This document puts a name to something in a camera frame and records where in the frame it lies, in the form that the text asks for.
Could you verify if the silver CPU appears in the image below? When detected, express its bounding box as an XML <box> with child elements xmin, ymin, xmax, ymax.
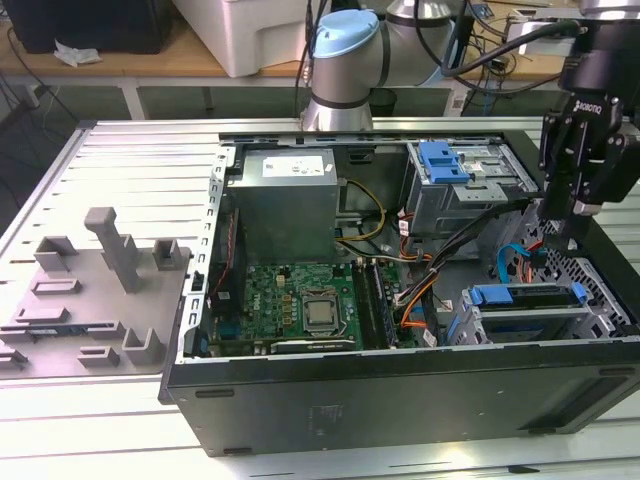
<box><xmin>305</xmin><ymin>298</ymin><xmax>338</xmax><ymax>326</ymax></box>

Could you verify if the black cable bundle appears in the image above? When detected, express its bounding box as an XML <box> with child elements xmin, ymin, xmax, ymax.
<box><xmin>392</xmin><ymin>197</ymin><xmax>539</xmax><ymax>349</ymax></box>

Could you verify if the black computer tower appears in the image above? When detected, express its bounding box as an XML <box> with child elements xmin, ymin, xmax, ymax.
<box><xmin>9</xmin><ymin>0</ymin><xmax>174</xmax><ymax>55</ymax></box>

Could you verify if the hard disk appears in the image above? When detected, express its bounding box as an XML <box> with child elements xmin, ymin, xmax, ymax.
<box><xmin>447</xmin><ymin>282</ymin><xmax>587</xmax><ymax>346</ymax></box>

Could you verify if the wooden desk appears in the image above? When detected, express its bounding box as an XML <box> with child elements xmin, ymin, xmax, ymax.
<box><xmin>0</xmin><ymin>0</ymin><xmax>640</xmax><ymax>121</ymax></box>

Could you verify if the metal optical drive cage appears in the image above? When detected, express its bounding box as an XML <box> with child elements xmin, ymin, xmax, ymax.
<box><xmin>402</xmin><ymin>139</ymin><xmax>541</xmax><ymax>240</ymax></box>

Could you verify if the yellow black power cable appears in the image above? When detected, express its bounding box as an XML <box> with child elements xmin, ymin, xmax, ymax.
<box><xmin>333</xmin><ymin>178</ymin><xmax>387</xmax><ymax>247</ymax></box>

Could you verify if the crumpled white paper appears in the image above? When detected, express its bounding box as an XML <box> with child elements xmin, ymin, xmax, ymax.
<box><xmin>53</xmin><ymin>39</ymin><xmax>104</xmax><ymax>69</ymax></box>

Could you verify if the black open PC case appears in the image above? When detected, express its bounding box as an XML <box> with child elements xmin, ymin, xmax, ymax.
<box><xmin>158</xmin><ymin>115</ymin><xmax>640</xmax><ymax>459</ymax></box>

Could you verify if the blue plastic drive latch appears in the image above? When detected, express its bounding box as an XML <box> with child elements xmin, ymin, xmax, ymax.
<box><xmin>418</xmin><ymin>141</ymin><xmax>474</xmax><ymax>185</ymax></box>

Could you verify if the orange yellow wire bundle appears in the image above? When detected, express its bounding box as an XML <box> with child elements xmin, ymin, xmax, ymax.
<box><xmin>397</xmin><ymin>277</ymin><xmax>444</xmax><ymax>331</ymax></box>

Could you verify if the red orange power wire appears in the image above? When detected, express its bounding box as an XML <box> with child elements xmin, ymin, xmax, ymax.
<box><xmin>517</xmin><ymin>244</ymin><xmax>550</xmax><ymax>289</ymax></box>

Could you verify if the green motherboard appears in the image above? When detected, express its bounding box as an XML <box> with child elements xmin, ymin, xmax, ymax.
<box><xmin>209</xmin><ymin>259</ymin><xmax>401</xmax><ymax>357</ymax></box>

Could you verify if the black camera cable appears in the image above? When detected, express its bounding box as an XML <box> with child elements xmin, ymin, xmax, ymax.
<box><xmin>438</xmin><ymin>0</ymin><xmax>589</xmax><ymax>79</ymax></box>

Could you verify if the CPU socket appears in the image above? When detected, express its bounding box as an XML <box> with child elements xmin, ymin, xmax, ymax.
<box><xmin>297</xmin><ymin>287</ymin><xmax>352</xmax><ymax>338</ymax></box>

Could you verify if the metal disk bay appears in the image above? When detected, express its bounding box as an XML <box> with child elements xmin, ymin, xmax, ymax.
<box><xmin>444</xmin><ymin>281</ymin><xmax>631</xmax><ymax>347</ymax></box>

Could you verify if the grey parts rack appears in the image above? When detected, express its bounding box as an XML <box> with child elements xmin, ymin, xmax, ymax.
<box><xmin>0</xmin><ymin>207</ymin><xmax>194</xmax><ymax>381</ymax></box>

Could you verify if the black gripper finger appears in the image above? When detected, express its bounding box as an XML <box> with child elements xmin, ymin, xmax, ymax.
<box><xmin>537</xmin><ymin>112</ymin><xmax>590</xmax><ymax>254</ymax></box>
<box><xmin>573</xmin><ymin>130</ymin><xmax>640</xmax><ymax>218</ymax></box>

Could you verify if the green RAM stick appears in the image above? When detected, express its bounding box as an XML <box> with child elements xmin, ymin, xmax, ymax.
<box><xmin>24</xmin><ymin>324</ymin><xmax>89</xmax><ymax>341</ymax></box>

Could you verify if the black RAM slot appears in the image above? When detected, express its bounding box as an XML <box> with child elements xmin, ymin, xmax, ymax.
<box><xmin>360</xmin><ymin>257</ymin><xmax>382</xmax><ymax>351</ymax></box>
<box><xmin>369</xmin><ymin>258</ymin><xmax>391</xmax><ymax>350</ymax></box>
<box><xmin>351</xmin><ymin>257</ymin><xmax>374</xmax><ymax>351</ymax></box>

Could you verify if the white printer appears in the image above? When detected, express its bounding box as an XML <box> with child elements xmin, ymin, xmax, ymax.
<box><xmin>172</xmin><ymin>0</ymin><xmax>331</xmax><ymax>79</ymax></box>

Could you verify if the blue data wire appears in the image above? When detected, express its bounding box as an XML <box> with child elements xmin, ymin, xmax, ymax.
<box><xmin>494</xmin><ymin>241</ymin><xmax>544</xmax><ymax>287</ymax></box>

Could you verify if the black case fan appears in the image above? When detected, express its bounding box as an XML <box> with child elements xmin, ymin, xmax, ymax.
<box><xmin>208</xmin><ymin>204</ymin><xmax>247</xmax><ymax>321</ymax></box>

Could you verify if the large black box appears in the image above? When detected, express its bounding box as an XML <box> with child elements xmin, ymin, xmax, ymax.
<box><xmin>452</xmin><ymin>13</ymin><xmax>476</xmax><ymax>71</ymax></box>

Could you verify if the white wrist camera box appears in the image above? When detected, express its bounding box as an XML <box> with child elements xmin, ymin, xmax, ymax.
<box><xmin>505</xmin><ymin>20</ymin><xmax>576</xmax><ymax>57</ymax></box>

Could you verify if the white orange wire bundle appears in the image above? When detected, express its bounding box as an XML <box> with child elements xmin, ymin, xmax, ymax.
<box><xmin>372</xmin><ymin>247</ymin><xmax>436</xmax><ymax>266</ymax></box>

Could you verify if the grey power supply unit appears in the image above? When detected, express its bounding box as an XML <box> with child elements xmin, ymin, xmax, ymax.
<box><xmin>225</xmin><ymin>147</ymin><xmax>346</xmax><ymax>265</ymax></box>

